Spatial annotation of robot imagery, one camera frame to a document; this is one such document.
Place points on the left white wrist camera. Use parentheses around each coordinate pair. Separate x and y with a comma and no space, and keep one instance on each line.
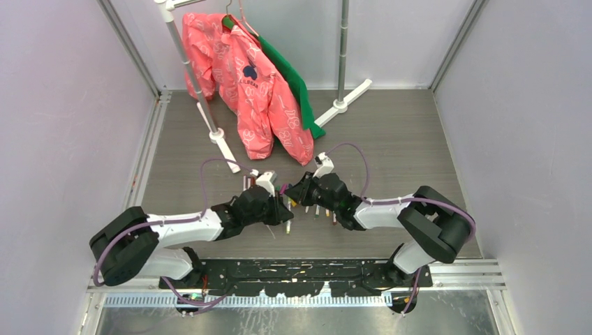
(265,179)

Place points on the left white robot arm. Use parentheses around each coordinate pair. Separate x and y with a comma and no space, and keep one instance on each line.
(136,243)

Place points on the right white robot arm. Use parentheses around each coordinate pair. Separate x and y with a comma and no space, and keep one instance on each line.
(438,228)

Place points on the green garment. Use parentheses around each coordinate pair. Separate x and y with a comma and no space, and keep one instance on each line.
(296,84)

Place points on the white ribbed cable duct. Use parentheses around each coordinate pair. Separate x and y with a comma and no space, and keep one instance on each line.
(162,300)

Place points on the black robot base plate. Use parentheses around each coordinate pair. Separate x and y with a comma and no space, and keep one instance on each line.
(299,277)

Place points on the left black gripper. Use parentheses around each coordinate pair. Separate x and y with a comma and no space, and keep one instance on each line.
(280,213)

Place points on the pink patterned jacket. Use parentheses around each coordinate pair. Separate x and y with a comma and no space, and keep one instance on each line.
(228,61)

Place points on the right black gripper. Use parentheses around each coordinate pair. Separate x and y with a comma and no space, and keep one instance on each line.
(301,191)

